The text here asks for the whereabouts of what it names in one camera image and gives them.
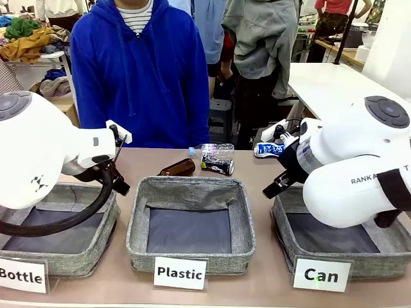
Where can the checked cloth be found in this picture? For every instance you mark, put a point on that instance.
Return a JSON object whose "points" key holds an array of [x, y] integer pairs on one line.
{"points": [[8, 80]]}

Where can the grey fabric basket bottle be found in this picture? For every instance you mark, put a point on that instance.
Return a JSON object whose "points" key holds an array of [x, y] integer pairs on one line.
{"points": [[80, 256]]}

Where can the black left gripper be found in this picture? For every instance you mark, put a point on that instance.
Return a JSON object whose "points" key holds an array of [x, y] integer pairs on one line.
{"points": [[96, 173]]}

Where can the mustard yellow cloth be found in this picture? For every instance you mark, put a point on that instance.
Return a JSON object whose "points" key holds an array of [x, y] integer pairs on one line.
{"points": [[25, 48]]}

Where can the white sign reading Bottle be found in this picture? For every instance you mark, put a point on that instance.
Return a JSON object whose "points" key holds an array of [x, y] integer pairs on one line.
{"points": [[19, 276]]}

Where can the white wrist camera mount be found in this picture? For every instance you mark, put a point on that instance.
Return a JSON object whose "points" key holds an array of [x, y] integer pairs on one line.
{"points": [[271, 132], [119, 132]]}

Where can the white sign reading Can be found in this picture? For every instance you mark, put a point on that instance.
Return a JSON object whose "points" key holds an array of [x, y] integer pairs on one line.
{"points": [[321, 275]]}

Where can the brown glass bottle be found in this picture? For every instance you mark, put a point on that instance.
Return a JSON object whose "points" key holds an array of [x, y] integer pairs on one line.
{"points": [[180, 167]]}

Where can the grey fabric basket can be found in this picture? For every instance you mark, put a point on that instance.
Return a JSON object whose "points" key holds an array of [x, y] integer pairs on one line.
{"points": [[369, 256]]}

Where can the small clear blue-capped plastic bottle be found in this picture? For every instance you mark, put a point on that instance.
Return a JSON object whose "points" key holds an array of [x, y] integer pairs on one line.
{"points": [[215, 148]]}

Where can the blue and grey clothes heap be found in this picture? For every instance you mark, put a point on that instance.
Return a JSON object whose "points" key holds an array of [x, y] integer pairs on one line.
{"points": [[56, 83]]}

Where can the grey fabric basket plastic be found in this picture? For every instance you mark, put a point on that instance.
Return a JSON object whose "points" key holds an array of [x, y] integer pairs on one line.
{"points": [[192, 192]]}

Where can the person in light blue shirt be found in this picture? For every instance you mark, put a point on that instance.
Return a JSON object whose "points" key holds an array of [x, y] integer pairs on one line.
{"points": [[208, 29]]}

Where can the person in red shirt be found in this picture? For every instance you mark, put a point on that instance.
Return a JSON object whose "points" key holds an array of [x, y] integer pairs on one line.
{"points": [[334, 16]]}

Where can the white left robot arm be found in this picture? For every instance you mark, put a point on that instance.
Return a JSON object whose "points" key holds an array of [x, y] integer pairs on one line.
{"points": [[32, 144]]}

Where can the person in blue hoodie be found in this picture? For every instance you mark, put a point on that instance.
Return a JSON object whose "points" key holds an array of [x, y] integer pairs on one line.
{"points": [[138, 80]]}

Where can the blue and white drink can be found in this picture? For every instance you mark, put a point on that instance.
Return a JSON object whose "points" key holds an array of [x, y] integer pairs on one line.
{"points": [[269, 149]]}

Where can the white sign reading Plastic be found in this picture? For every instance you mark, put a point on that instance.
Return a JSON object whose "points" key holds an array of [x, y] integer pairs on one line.
{"points": [[180, 272]]}

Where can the wooden bench table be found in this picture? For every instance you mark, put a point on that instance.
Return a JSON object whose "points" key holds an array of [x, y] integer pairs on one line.
{"points": [[340, 53]]}

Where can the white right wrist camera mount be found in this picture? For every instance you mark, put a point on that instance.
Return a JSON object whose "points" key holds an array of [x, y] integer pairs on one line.
{"points": [[271, 132]]}

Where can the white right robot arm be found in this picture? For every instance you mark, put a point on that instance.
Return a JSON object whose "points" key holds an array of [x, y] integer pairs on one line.
{"points": [[353, 160]]}

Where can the green cloth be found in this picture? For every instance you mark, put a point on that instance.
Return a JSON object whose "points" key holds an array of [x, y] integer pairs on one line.
{"points": [[20, 28]]}

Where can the person in grey-green jacket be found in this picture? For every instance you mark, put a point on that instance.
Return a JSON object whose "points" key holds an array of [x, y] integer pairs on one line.
{"points": [[263, 38]]}

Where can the grey plastic stool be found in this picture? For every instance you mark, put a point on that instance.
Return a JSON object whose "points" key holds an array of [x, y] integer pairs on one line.
{"points": [[221, 110]]}

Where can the white clothes table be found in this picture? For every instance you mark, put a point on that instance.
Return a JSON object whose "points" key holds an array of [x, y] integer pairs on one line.
{"points": [[48, 59]]}

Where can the white paper roll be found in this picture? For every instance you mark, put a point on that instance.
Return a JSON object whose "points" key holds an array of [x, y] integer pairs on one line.
{"points": [[363, 53]]}

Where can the patterned dark cloth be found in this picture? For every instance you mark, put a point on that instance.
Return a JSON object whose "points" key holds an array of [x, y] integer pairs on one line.
{"points": [[61, 33]]}

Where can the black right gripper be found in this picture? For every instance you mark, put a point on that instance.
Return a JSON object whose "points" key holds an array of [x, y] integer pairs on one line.
{"points": [[292, 163]]}

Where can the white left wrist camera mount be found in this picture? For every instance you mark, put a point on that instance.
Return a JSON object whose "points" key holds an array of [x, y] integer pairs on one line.
{"points": [[119, 132]]}

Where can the wooden box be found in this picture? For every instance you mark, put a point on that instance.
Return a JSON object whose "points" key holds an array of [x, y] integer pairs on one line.
{"points": [[69, 109]]}

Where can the black drink can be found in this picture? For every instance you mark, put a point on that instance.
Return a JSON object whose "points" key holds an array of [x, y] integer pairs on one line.
{"points": [[218, 164]]}

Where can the black stand pole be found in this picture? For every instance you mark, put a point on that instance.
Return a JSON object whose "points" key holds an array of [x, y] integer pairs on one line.
{"points": [[348, 29]]}

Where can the person in white shirt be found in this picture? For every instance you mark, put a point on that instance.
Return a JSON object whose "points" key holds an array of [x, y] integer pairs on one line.
{"points": [[57, 8]]}

